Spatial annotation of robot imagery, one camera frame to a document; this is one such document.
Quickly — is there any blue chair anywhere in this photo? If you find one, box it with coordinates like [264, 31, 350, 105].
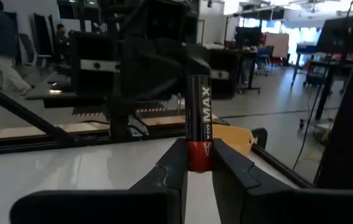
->
[256, 48, 272, 75]

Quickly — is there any black standing desk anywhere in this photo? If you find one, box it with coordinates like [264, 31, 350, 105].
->
[206, 46, 262, 99]
[291, 51, 353, 122]

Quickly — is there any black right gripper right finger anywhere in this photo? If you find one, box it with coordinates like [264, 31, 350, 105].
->
[213, 139, 353, 224]

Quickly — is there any pale pink board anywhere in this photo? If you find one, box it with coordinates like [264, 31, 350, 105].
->
[265, 32, 290, 59]

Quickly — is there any black computer monitor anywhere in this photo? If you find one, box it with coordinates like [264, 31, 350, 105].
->
[315, 14, 353, 54]
[234, 26, 263, 47]

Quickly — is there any yellow plastic bin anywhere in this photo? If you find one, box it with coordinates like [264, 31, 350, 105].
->
[212, 123, 255, 156]

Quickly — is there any black aluminium table frame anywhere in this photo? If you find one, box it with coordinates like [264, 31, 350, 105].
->
[0, 77, 314, 189]

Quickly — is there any grey office chair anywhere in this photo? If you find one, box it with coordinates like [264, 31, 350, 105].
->
[19, 32, 53, 68]

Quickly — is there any person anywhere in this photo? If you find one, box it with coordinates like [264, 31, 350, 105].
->
[54, 23, 71, 63]
[0, 0, 34, 96]

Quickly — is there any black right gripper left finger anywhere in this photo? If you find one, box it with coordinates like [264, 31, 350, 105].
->
[9, 139, 189, 224]

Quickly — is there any red black CVS battery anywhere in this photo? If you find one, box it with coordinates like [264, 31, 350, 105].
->
[185, 74, 214, 174]

